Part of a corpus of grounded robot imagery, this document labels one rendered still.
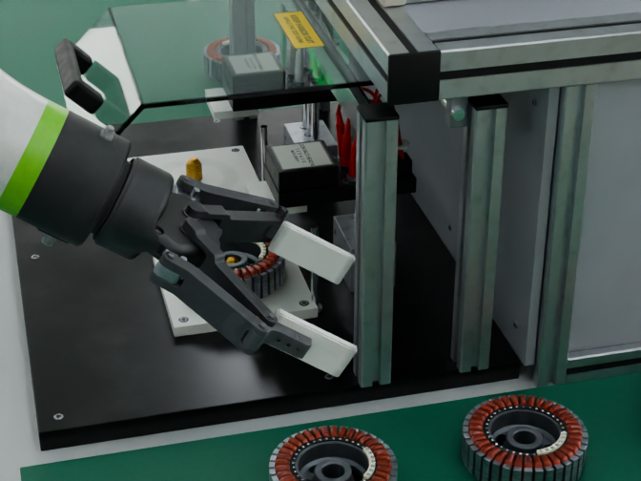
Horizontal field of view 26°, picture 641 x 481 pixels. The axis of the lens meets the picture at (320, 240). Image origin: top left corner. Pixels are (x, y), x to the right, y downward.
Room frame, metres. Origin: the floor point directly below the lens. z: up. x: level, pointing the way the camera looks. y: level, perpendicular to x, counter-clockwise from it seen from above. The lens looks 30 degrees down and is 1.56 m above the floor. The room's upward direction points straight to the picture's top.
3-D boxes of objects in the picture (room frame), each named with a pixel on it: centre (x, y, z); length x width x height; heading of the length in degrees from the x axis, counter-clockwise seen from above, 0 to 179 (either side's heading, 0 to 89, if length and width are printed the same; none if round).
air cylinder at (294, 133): (1.53, 0.01, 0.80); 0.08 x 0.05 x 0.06; 14
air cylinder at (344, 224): (1.29, -0.05, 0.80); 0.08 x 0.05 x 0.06; 14
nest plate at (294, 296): (1.26, 0.09, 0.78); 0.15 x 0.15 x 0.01; 14
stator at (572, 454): (1.00, -0.18, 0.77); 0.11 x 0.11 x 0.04
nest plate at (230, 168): (1.49, 0.15, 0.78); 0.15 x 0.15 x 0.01; 14
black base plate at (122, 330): (1.38, 0.11, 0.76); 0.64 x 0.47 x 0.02; 14
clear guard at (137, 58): (1.23, 0.08, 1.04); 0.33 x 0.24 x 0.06; 104
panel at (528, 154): (1.44, -0.12, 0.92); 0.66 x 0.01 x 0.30; 14
